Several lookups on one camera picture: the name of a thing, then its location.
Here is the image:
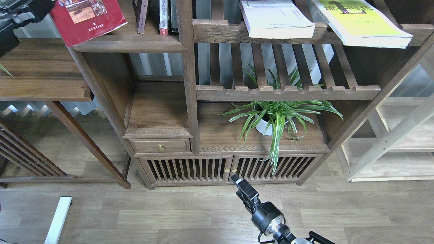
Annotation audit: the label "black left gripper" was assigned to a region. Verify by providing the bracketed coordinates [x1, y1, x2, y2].
[0, 0, 55, 32]

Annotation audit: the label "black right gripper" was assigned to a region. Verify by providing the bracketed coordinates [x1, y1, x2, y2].
[231, 174, 285, 235]

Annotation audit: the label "red paperback book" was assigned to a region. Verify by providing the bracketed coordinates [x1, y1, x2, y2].
[50, 0, 127, 47]

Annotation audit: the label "yellow-green cover book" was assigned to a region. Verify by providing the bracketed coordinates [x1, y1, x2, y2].
[311, 0, 413, 48]

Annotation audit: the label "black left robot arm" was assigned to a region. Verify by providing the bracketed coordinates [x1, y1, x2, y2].
[0, 0, 55, 57]

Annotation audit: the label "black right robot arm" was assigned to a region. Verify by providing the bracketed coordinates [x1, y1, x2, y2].
[231, 174, 333, 244]

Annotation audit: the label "green leaves at left edge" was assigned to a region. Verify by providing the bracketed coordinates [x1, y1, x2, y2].
[0, 65, 13, 76]

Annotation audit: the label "white plant pot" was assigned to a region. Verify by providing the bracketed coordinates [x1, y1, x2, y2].
[255, 115, 273, 136]

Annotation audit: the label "green spider plant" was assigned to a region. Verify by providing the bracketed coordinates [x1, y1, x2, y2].
[219, 64, 344, 176]

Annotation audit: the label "dark wooden bookshelf cabinet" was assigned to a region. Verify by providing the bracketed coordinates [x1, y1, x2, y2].
[69, 0, 433, 189]

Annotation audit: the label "dark slatted wooden rack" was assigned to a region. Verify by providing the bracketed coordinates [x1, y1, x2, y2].
[0, 121, 131, 188]

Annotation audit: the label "white red upright book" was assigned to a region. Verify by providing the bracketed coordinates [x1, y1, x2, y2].
[159, 0, 170, 36]

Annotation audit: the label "dark upright book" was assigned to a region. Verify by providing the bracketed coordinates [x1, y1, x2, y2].
[170, 0, 179, 35]

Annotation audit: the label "white lavender paperback book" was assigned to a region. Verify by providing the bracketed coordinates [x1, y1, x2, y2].
[240, 0, 316, 39]

